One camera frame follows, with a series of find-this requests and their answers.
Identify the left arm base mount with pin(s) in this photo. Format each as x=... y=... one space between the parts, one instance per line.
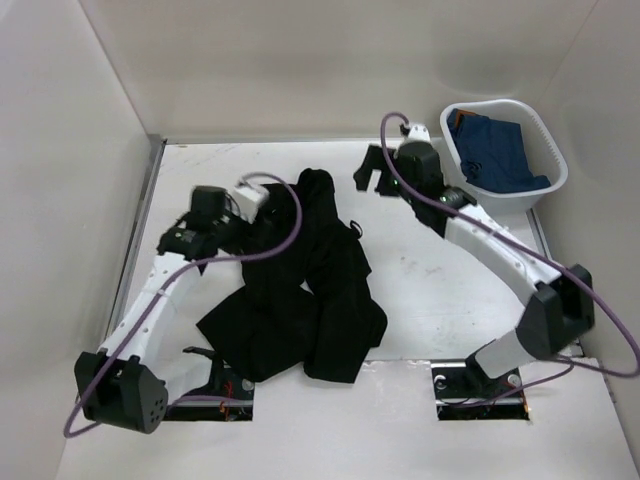
x=203 y=387

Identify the aluminium table edge rail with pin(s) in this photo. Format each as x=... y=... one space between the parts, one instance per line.
x=157 y=148

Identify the blue folded trousers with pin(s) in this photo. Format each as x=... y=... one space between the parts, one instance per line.
x=492 y=154

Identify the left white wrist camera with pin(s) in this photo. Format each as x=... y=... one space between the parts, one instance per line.
x=249 y=199

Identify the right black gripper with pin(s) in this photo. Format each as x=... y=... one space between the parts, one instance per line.
x=363 y=176

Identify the black trousers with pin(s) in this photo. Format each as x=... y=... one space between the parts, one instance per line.
x=309 y=305

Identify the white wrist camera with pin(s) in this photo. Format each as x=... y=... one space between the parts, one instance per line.
x=249 y=199
x=415 y=132

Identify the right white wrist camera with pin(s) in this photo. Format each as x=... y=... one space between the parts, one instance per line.
x=415 y=132

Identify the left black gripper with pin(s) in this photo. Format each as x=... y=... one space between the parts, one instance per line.
x=245 y=246

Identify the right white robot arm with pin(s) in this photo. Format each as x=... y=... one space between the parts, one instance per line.
x=557 y=306

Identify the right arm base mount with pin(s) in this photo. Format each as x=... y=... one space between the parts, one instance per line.
x=459 y=397

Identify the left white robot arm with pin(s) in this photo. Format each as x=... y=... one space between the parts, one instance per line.
x=122 y=384

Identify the white plastic basket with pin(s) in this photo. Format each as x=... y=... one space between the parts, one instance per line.
x=542 y=152

